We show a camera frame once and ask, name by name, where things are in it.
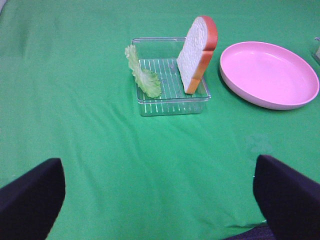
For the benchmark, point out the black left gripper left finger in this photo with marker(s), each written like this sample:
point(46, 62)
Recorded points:
point(29, 205)

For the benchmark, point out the green lettuce leaf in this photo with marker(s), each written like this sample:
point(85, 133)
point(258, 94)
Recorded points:
point(145, 79)

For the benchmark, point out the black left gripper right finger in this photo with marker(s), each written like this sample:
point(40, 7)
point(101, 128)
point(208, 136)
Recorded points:
point(288, 200)

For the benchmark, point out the clear plastic tray right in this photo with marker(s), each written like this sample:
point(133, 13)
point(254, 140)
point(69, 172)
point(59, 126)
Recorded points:
point(316, 54)

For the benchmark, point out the toast bread slice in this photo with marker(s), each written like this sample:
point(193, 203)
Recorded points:
point(197, 51)

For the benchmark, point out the clear plastic tray left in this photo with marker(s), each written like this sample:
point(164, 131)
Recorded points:
point(159, 55)

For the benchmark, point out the clear plastic tray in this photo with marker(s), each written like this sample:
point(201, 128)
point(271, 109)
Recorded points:
point(159, 55)
point(316, 54)

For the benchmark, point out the pink round plate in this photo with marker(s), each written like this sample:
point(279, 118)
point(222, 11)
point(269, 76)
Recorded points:
point(268, 75)

